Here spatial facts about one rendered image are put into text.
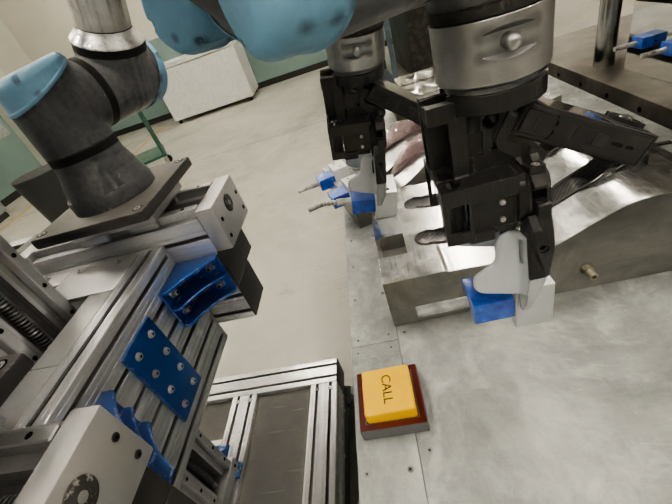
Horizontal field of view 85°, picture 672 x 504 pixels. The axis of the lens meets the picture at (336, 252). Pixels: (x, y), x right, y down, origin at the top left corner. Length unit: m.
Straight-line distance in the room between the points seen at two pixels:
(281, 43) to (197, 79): 6.97
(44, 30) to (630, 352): 8.93
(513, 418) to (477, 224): 0.25
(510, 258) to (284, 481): 0.98
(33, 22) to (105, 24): 8.26
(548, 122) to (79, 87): 0.66
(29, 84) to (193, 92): 6.54
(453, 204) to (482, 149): 0.05
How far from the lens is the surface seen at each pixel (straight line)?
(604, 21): 1.49
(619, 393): 0.53
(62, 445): 0.43
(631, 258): 0.62
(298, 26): 0.19
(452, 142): 0.29
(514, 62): 0.27
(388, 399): 0.47
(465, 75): 0.27
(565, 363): 0.54
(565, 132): 0.32
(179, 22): 0.42
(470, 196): 0.30
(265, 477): 1.23
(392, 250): 0.61
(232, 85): 7.05
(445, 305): 0.41
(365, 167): 0.57
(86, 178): 0.75
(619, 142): 0.35
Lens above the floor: 1.24
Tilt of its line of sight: 35 degrees down
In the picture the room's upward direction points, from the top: 20 degrees counter-clockwise
